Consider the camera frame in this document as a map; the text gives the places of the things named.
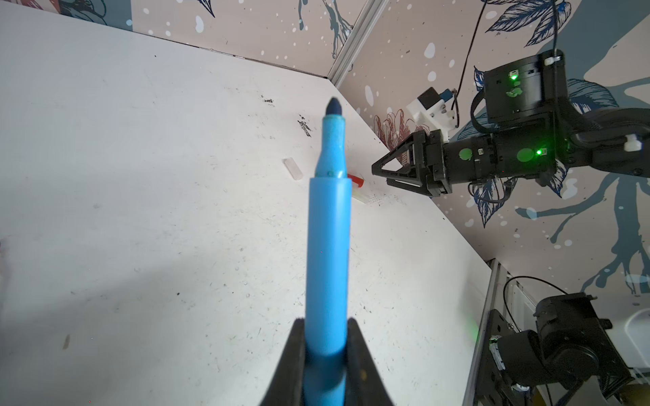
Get translucent pen cap near red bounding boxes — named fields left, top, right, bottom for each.
left=352, top=184, right=372, bottom=205

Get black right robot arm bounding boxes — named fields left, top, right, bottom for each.
left=372, top=49, right=649, bottom=405

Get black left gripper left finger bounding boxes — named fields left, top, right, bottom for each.
left=260, top=318, right=306, bottom=406

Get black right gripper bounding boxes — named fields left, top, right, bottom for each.
left=372, top=130, right=495, bottom=197

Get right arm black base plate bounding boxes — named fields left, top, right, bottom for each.
left=463, top=309, right=513, bottom=406

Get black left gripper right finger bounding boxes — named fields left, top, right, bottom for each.
left=345, top=318, right=394, bottom=406

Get lone translucent pen cap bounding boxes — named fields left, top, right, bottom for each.
left=283, top=158, right=303, bottom=181

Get blue marker pen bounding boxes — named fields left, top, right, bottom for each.
left=303, top=98, right=351, bottom=405

